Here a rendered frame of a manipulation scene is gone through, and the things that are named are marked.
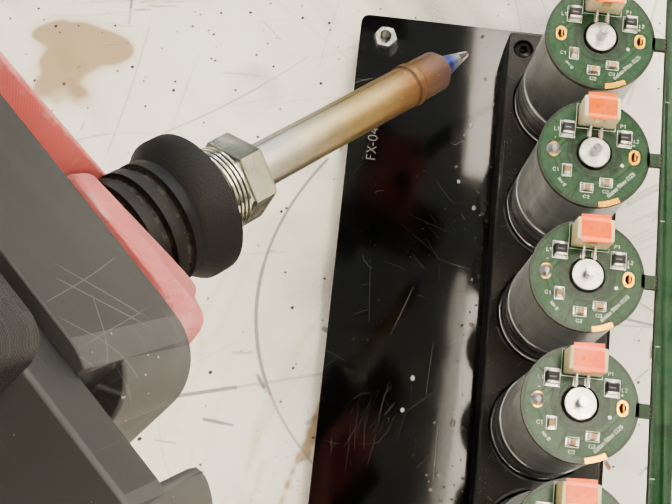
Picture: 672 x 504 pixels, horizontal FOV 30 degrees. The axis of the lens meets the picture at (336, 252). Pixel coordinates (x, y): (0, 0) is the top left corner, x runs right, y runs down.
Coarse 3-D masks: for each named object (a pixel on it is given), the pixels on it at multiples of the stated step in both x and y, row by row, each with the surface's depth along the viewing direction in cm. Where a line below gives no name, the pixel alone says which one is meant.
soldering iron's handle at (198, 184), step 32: (160, 160) 20; (192, 160) 20; (128, 192) 19; (160, 192) 19; (192, 192) 20; (224, 192) 20; (160, 224) 19; (192, 224) 19; (224, 224) 20; (192, 256) 20; (224, 256) 20
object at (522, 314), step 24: (528, 264) 28; (576, 264) 27; (528, 288) 27; (576, 288) 27; (504, 312) 30; (528, 312) 28; (504, 336) 31; (528, 336) 29; (552, 336) 28; (576, 336) 27; (600, 336) 28
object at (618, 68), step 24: (576, 0) 29; (552, 24) 29; (576, 24) 29; (624, 24) 29; (648, 24) 29; (552, 48) 28; (576, 48) 28; (624, 48) 28; (648, 48) 28; (576, 72) 28; (600, 72) 28; (624, 72) 28
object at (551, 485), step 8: (552, 480) 26; (560, 480) 26; (536, 488) 26; (544, 488) 26; (552, 488) 26; (528, 496) 26; (536, 496) 26; (544, 496) 26; (552, 496) 26; (608, 496) 26
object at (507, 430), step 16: (512, 384) 30; (496, 400) 31; (512, 400) 28; (576, 400) 26; (592, 400) 26; (496, 416) 30; (512, 416) 28; (576, 416) 26; (592, 416) 26; (496, 432) 30; (512, 432) 28; (496, 448) 30; (512, 448) 29; (528, 448) 27; (512, 464) 30; (528, 464) 29; (544, 464) 28; (560, 464) 27; (576, 464) 27
